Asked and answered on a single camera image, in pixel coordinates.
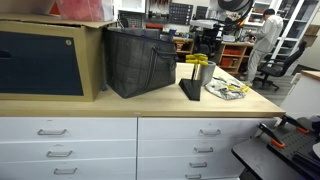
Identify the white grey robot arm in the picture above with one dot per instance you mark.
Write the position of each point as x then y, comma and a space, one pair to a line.
224, 13

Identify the black wedge tool stand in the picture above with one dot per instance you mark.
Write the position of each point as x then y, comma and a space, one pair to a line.
191, 88

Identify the grey plaid tote bag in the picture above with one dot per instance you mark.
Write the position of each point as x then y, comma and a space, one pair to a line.
139, 60

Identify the grey metal cylinder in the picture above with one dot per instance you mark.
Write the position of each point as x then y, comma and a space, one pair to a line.
205, 73

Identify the white crumpled cloth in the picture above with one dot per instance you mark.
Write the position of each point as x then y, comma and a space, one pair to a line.
218, 87

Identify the wooden shelving workbench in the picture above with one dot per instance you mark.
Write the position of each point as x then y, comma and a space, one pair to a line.
231, 57

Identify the person in grey clothes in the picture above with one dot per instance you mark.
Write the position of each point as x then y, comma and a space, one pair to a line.
266, 37

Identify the black office chair near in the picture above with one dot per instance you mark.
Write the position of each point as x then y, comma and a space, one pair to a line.
278, 68

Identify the clear plastic storage bin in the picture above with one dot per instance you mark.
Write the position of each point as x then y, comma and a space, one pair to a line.
85, 10

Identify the cardboard box with dark panel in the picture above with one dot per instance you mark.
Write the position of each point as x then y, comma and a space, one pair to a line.
43, 57

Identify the black orange clamp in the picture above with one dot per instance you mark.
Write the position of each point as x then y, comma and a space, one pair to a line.
273, 138

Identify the white drawer cabinet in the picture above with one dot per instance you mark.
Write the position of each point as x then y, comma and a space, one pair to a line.
48, 148

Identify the black side table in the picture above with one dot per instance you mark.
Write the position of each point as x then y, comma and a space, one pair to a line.
298, 160

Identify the yellow T-handle hex key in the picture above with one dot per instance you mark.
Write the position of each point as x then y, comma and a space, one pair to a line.
201, 62
200, 56

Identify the large yellow T-handle wrench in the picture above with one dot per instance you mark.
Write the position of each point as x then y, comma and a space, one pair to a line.
238, 89

